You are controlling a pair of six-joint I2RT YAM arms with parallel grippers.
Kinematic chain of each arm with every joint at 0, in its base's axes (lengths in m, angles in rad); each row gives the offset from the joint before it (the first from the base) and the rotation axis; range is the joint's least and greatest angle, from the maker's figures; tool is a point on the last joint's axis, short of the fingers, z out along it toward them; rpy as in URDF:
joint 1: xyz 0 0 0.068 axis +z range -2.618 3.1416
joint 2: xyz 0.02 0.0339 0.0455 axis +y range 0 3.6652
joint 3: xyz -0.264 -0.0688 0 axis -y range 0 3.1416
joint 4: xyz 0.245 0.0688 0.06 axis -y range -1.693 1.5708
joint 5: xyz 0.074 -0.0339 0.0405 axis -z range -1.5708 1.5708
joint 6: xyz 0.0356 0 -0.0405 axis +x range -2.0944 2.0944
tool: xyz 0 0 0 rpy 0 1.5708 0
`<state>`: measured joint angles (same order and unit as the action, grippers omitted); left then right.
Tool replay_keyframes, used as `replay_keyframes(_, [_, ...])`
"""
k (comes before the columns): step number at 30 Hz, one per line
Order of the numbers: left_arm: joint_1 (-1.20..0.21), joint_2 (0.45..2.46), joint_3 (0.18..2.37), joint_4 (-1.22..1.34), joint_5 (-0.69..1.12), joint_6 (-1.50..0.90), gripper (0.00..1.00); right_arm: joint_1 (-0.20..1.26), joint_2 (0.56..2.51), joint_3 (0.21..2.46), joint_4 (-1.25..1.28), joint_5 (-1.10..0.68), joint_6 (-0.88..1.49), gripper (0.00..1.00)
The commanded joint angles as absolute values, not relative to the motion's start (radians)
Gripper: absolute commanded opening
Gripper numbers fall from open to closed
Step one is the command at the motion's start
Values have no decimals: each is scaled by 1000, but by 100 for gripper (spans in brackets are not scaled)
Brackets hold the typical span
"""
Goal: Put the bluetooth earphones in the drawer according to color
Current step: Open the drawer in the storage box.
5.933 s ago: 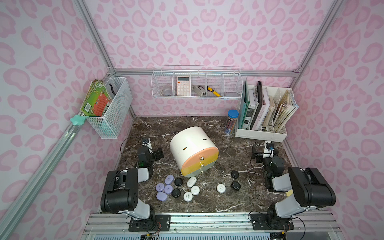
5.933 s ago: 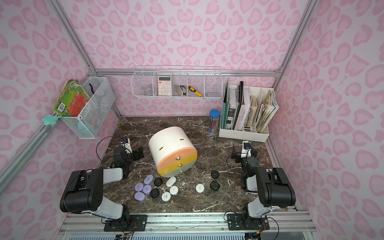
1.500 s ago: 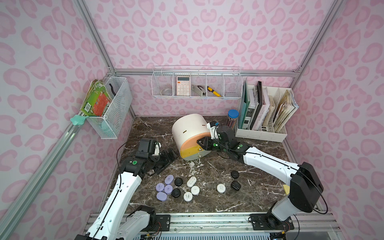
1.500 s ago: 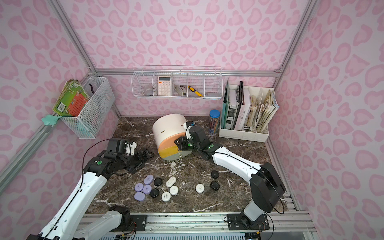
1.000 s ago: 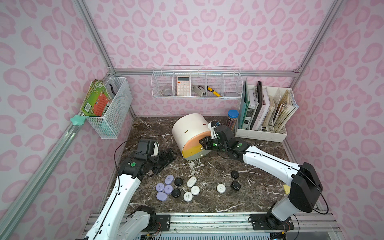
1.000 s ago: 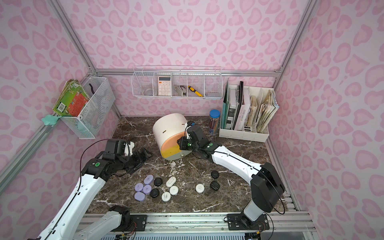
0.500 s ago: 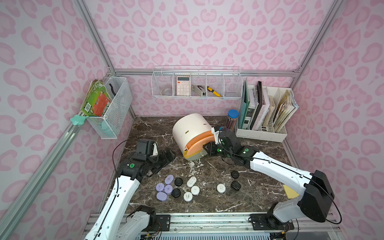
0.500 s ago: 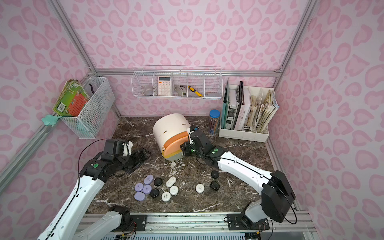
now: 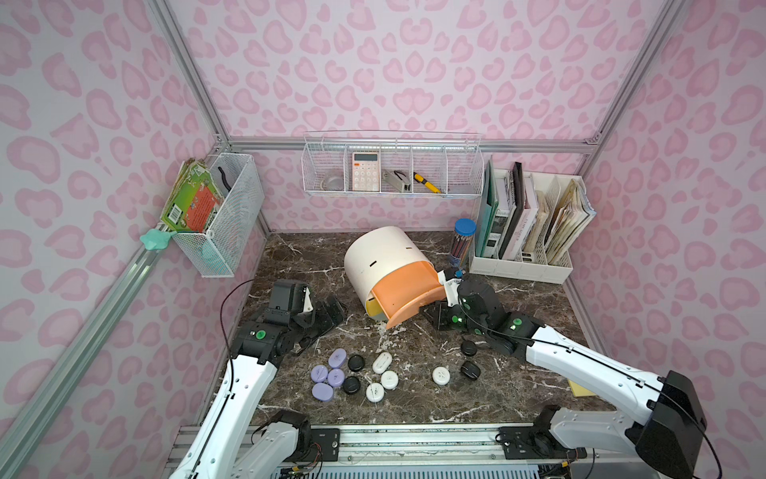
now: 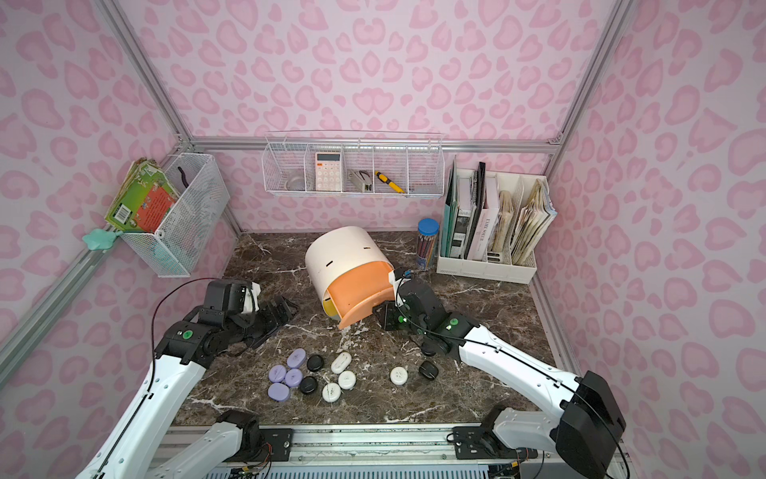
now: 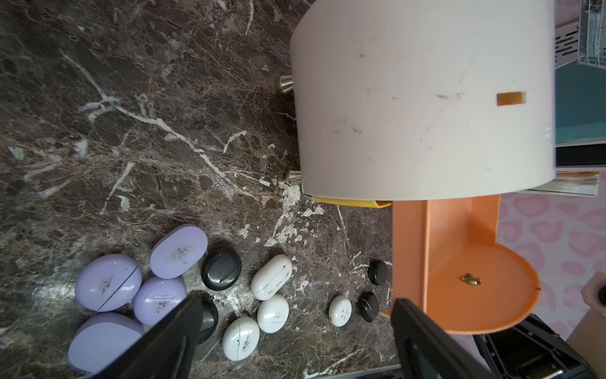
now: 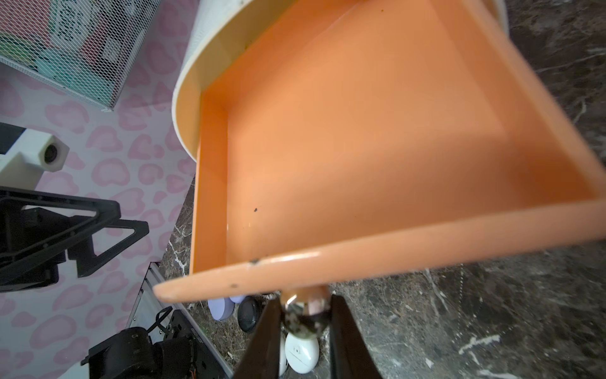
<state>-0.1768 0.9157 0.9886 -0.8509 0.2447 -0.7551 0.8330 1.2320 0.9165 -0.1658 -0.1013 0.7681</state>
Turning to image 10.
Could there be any white earphone case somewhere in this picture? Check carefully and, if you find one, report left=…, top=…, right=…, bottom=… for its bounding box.
left=389, top=366, right=409, bottom=386
left=321, top=382, right=342, bottom=403
left=337, top=370, right=357, bottom=390

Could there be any black earphone case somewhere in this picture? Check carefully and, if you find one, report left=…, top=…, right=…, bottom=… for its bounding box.
left=418, top=360, right=439, bottom=381
left=420, top=342, right=437, bottom=357
left=298, top=376, right=319, bottom=395
left=306, top=354, right=325, bottom=372

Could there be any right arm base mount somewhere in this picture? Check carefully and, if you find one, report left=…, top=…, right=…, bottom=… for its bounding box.
left=446, top=425, right=539, bottom=461

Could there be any white earphone case lower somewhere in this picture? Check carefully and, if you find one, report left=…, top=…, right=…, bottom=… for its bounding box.
left=321, top=382, right=342, bottom=403

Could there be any white wire wall shelf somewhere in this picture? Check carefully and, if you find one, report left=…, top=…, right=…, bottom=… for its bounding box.
left=261, top=137, right=447, bottom=199

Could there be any tape roll in shelf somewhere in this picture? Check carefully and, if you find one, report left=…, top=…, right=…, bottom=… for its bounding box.
left=284, top=175, right=306, bottom=192

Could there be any mint green wall hook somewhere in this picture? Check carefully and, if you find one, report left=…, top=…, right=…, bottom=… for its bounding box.
left=82, top=229, right=123, bottom=251

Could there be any blue lid pencil jar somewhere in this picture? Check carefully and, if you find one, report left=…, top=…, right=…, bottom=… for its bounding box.
left=416, top=218, right=440, bottom=269

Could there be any pink white book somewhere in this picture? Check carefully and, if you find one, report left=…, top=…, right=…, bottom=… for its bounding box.
left=468, top=173, right=500, bottom=261

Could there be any purple earphone case middle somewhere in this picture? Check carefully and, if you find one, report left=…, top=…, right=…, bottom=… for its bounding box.
left=283, top=368, right=303, bottom=388

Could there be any green red booklet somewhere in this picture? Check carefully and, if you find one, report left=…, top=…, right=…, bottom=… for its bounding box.
left=105, top=158, right=180, bottom=234

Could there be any pink calculator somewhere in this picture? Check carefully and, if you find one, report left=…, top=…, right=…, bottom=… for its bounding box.
left=314, top=152, right=343, bottom=192

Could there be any purple earphone case upper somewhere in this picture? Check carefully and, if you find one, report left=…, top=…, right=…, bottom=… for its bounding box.
left=286, top=348, right=307, bottom=369

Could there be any green folder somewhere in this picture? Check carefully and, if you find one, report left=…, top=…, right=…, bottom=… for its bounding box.
left=440, top=164, right=457, bottom=257

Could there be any white round drawer cabinet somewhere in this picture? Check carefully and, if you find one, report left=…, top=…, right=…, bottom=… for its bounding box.
left=305, top=227, right=394, bottom=309

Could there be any orange top drawer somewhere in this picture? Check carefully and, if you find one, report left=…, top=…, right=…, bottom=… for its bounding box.
left=327, top=261, right=394, bottom=329

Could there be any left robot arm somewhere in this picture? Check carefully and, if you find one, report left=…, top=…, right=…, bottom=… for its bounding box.
left=79, top=279, right=299, bottom=478

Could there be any purple earphone case left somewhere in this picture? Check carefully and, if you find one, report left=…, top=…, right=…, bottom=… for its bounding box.
left=268, top=364, right=287, bottom=383

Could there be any black book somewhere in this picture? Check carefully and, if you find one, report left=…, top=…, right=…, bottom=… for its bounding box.
left=465, top=162, right=487, bottom=259

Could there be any grey stapler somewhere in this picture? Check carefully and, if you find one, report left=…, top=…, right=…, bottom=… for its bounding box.
left=347, top=170, right=373, bottom=194

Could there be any yellow drawer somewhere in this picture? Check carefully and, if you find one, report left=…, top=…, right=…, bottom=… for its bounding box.
left=322, top=297, right=338, bottom=319

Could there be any beige paper stack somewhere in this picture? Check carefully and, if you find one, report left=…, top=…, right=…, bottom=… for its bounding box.
left=509, top=179, right=558, bottom=265

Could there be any white mesh side basket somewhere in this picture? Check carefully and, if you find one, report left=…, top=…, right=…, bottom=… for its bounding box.
left=122, top=153, right=231, bottom=277

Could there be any yellow utility knife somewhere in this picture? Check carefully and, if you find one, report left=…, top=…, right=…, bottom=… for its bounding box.
left=375, top=172, right=405, bottom=194

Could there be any white earphone case right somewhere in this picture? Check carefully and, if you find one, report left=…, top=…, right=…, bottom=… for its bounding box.
left=389, top=366, right=409, bottom=386

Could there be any white earphone case middle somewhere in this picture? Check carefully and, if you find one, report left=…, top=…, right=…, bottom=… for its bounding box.
left=337, top=370, right=357, bottom=390

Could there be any white file organizer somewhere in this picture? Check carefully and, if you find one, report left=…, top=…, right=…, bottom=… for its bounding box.
left=437, top=168, right=548, bottom=285

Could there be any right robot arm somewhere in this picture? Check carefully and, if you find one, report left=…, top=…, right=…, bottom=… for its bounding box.
left=373, top=269, right=626, bottom=478

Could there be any aluminium front rail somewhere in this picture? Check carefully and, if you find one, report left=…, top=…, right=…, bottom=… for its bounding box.
left=201, top=423, right=580, bottom=478

